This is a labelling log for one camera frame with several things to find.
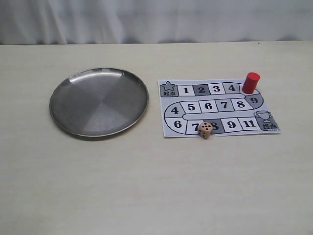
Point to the wooden die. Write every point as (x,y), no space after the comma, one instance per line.
(205,129)

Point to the red cylinder game piece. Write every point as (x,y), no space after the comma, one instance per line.
(251,82)

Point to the paper game board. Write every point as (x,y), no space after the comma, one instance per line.
(185,104)

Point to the round steel plate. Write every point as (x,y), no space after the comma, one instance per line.
(99,102)

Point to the white backdrop curtain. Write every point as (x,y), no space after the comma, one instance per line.
(30,22)

